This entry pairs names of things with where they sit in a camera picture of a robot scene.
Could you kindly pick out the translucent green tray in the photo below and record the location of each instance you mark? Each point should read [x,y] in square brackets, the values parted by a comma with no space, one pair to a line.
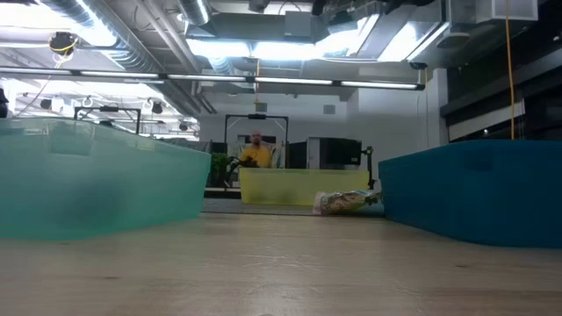
[88,188]

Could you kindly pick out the translucent yellow tray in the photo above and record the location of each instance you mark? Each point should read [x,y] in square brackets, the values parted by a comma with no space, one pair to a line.
[303,186]

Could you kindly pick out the beige green granola bar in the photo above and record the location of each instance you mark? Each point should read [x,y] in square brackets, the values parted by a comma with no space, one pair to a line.
[344,202]

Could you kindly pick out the silver ventilation duct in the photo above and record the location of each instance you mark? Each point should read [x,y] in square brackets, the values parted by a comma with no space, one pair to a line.
[195,11]

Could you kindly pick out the grey wall vent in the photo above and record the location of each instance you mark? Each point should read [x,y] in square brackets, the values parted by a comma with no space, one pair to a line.
[329,109]
[261,107]

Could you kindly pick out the black dome camera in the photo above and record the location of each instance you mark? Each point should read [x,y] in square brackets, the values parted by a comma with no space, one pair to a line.
[418,65]

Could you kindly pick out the black spotlight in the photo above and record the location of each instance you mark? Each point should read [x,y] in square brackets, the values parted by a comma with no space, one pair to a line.
[156,107]
[183,126]
[45,104]

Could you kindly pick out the green potted room plant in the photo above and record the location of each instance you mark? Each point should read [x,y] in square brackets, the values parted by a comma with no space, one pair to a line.
[219,169]

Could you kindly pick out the dark blue tray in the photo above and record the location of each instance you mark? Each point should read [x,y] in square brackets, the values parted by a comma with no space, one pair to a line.
[474,193]

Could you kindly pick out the black equipment stand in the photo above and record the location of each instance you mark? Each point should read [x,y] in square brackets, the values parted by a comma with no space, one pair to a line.
[370,167]

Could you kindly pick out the person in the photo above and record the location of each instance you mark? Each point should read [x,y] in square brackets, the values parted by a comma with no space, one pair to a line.
[257,153]

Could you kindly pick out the long ceiling light strip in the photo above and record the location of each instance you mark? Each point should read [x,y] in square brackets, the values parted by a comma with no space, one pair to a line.
[290,81]

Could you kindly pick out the black cabinet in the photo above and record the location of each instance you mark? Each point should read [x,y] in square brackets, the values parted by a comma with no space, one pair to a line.
[340,151]

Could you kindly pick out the grey ceiling junction box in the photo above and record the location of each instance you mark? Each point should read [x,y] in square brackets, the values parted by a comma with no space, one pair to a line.
[298,24]

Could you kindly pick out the black monitor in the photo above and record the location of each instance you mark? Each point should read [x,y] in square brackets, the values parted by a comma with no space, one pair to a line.
[297,155]

